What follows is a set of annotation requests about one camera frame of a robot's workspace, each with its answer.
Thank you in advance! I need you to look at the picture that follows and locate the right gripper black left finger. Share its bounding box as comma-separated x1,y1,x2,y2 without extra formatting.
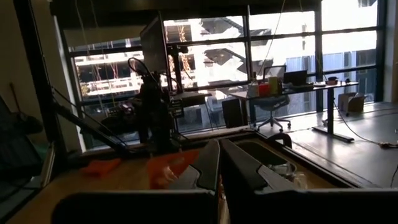
51,139,221,224

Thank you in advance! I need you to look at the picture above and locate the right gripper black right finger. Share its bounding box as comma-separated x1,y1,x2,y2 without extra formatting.
221,139,398,224

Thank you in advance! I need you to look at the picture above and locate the orange toothbrush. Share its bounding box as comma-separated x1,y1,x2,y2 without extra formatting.
154,164,181,189

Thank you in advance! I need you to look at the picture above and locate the orange cloth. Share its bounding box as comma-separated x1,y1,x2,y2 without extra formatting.
80,157,122,178

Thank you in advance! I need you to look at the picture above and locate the orange plastic bin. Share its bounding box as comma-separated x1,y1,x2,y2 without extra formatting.
146,149,200,190

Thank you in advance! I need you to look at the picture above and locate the dark grey plastic bin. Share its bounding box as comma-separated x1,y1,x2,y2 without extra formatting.
233,138,309,190

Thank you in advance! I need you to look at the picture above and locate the black table clamp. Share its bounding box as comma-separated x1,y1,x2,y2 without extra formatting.
269,132,294,149

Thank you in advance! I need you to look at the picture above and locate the long standing desk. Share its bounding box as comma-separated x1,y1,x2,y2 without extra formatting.
229,80,360,144

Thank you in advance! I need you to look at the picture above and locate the grey office chair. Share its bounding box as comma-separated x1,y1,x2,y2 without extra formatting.
252,95,292,133

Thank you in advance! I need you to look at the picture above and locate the open cardboard box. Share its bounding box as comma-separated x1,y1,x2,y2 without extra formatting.
337,91,368,114

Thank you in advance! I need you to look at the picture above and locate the black box under desk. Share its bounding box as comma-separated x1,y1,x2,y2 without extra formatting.
221,98,245,129

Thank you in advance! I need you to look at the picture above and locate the red cup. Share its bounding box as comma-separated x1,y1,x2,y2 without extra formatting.
258,83,271,97

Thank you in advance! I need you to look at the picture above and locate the yellow green container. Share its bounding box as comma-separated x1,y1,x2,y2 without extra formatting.
268,76,280,95

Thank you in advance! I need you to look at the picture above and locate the black laptop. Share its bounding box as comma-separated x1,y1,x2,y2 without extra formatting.
282,70,309,87

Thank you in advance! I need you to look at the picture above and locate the white bottle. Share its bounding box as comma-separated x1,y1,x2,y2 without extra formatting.
247,77,260,98

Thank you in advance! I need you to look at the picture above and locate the thin framed monitor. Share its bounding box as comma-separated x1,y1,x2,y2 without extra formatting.
262,65,287,80

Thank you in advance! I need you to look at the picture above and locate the large window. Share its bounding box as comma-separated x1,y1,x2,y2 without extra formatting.
54,0,386,147

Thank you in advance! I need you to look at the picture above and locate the thin floor cable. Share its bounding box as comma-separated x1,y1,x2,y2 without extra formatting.
333,101,398,149

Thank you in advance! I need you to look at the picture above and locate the black fan cable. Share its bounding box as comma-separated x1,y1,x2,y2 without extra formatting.
389,163,398,188

